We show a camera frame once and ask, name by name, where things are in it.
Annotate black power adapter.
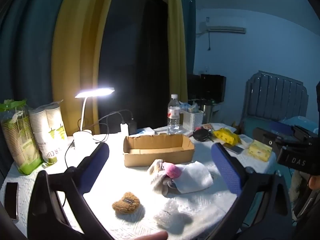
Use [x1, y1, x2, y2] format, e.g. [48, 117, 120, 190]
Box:
[127, 119, 138, 135]

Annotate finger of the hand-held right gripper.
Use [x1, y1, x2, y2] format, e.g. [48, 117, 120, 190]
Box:
[262, 132, 284, 147]

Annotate black cable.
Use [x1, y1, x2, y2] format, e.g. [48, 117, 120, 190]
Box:
[97, 109, 133, 130]
[90, 114, 125, 145]

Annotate pink fuzzy sock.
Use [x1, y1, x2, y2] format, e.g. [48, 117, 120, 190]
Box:
[162, 162, 181, 179]

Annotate beige knit cloth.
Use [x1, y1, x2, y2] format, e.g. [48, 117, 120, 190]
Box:
[147, 159, 170, 193]

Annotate white paper cup pack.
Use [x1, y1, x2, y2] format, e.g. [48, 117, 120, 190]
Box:
[28, 100, 68, 166]

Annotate blue curtain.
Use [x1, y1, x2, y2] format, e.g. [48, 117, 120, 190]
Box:
[0, 0, 73, 109]
[180, 0, 197, 77]

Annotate silver smartphone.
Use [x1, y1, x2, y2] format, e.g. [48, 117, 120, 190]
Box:
[222, 142, 245, 155]

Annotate person's right forearm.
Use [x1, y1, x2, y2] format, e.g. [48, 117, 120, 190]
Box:
[289, 170, 320, 240]

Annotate green paper cup pack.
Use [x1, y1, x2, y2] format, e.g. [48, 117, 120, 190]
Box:
[0, 99, 43, 175]

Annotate yellow tissue pack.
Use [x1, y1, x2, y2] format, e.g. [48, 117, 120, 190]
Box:
[247, 140, 273, 162]

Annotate white perforated basket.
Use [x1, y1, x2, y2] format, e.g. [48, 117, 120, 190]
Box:
[180, 109, 204, 132]

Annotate clear bubble wrap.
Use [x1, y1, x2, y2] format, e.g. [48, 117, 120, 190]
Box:
[153, 200, 193, 230]

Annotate clear water bottle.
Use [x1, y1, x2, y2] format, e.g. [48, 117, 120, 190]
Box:
[167, 94, 181, 134]

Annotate white air conditioner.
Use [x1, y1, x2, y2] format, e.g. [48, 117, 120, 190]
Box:
[206, 25, 247, 34]

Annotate grey headboard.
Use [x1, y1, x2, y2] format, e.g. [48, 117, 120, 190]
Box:
[241, 70, 308, 126]

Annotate blue bedding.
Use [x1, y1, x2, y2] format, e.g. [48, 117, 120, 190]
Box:
[270, 116, 320, 133]

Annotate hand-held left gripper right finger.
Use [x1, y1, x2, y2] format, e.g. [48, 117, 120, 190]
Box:
[205, 142, 293, 240]

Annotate clear plastic packets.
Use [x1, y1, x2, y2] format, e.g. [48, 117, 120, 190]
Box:
[179, 101, 199, 112]

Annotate steel thermos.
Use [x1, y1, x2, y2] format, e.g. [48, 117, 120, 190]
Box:
[201, 104, 213, 125]

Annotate yellow cheese-shaped sponge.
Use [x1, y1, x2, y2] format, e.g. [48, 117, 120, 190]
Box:
[213, 128, 240, 146]

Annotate yellow curtain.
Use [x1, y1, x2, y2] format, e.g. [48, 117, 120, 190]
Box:
[51, 0, 120, 136]
[164, 0, 188, 128]

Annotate dark window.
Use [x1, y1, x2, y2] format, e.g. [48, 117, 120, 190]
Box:
[99, 0, 168, 130]

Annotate blue and white box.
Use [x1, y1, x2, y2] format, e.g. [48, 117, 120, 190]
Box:
[136, 127, 156, 136]

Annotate person's left hand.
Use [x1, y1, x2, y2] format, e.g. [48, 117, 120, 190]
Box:
[134, 231, 169, 240]

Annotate black monitor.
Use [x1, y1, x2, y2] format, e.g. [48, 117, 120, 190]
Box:
[187, 74, 227, 103]

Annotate brown cardboard box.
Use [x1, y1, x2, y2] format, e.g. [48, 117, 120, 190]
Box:
[123, 134, 195, 167]

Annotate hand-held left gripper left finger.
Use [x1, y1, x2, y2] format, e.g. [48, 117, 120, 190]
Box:
[27, 142, 118, 240]

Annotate person's right hand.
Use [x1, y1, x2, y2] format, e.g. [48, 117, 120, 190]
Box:
[308, 175, 320, 196]

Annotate black smartphone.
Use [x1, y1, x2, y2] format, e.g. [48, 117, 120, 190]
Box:
[4, 182, 19, 222]

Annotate white desk lamp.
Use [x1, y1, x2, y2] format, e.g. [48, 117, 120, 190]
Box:
[73, 87, 115, 151]

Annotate white towel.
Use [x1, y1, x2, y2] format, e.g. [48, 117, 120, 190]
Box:
[174, 161, 214, 194]

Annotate black round pouch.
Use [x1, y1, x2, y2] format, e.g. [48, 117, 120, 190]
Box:
[192, 127, 213, 142]

